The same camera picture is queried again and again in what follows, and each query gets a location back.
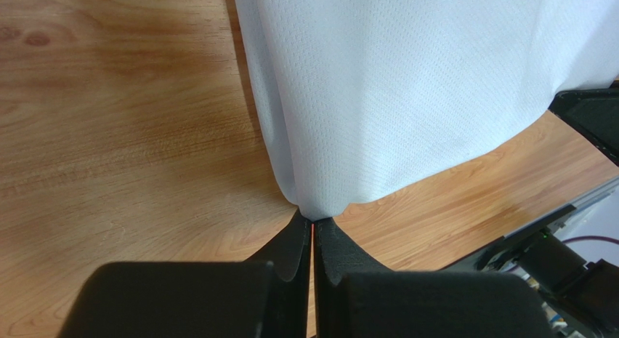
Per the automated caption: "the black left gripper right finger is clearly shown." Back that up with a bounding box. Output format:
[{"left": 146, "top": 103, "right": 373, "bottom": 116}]
[{"left": 313, "top": 219, "right": 551, "bottom": 337}]

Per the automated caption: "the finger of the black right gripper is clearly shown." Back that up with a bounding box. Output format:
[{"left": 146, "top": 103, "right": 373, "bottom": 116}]
[{"left": 549, "top": 81, "right": 618, "bottom": 165}]

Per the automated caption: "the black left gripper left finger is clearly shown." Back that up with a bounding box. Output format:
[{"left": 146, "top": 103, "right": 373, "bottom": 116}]
[{"left": 60, "top": 213, "right": 312, "bottom": 337}]

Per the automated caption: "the white t shirt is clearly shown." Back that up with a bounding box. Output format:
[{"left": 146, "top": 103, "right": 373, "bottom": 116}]
[{"left": 235, "top": 0, "right": 618, "bottom": 220}]

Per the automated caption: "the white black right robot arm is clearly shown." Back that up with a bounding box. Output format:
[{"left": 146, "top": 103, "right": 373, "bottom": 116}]
[{"left": 472, "top": 81, "right": 618, "bottom": 337}]

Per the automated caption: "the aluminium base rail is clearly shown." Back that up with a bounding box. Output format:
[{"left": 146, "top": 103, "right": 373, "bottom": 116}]
[{"left": 449, "top": 175, "right": 619, "bottom": 270}]

